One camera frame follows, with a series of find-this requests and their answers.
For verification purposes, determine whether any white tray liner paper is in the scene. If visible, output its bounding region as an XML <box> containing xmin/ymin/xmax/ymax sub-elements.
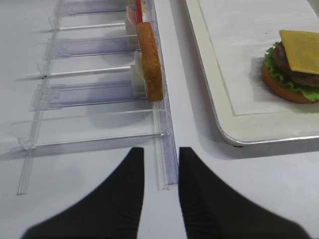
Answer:
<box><xmin>200</xmin><ymin>0</ymin><xmax>319</xmax><ymax>115</ymax></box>

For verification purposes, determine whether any bun slice in rack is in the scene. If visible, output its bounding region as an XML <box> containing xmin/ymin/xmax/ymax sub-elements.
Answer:
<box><xmin>137</xmin><ymin>22</ymin><xmax>163</xmax><ymax>102</ymax></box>

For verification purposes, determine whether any clear acrylic rack right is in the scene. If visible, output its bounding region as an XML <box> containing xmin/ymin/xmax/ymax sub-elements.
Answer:
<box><xmin>8</xmin><ymin>0</ymin><xmax>178</xmax><ymax>195</ymax></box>

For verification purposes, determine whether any brown meat patty on burger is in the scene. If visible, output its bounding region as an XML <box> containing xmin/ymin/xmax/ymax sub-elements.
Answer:
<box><xmin>273</xmin><ymin>42</ymin><xmax>319</xmax><ymax>88</ymax></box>

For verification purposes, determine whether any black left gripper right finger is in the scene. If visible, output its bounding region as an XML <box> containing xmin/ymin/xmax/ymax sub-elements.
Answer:
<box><xmin>178</xmin><ymin>147</ymin><xmax>310</xmax><ymax>239</ymax></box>

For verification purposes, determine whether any red strip on rack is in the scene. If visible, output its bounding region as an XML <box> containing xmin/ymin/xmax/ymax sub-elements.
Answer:
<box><xmin>135</xmin><ymin>0</ymin><xmax>143</xmax><ymax>23</ymax></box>

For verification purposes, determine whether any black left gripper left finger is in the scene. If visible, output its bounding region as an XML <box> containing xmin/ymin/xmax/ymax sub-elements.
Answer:
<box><xmin>23</xmin><ymin>147</ymin><xmax>144</xmax><ymax>239</ymax></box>

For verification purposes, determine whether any white metal tray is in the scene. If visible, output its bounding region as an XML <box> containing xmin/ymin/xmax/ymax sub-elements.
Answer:
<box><xmin>186</xmin><ymin>0</ymin><xmax>319</xmax><ymax>145</ymax></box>

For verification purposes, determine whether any yellow cheese slice on burger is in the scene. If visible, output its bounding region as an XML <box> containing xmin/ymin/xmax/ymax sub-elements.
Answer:
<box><xmin>280</xmin><ymin>30</ymin><xmax>319</xmax><ymax>75</ymax></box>

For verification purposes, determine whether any bottom bun on tray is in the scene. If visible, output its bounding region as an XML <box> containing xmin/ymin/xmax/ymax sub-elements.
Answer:
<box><xmin>262</xmin><ymin>65</ymin><xmax>319</xmax><ymax>104</ymax></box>

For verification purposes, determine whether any green lettuce on burger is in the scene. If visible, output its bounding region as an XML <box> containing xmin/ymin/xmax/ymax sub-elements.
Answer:
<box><xmin>264</xmin><ymin>42</ymin><xmax>319</xmax><ymax>101</ymax></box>

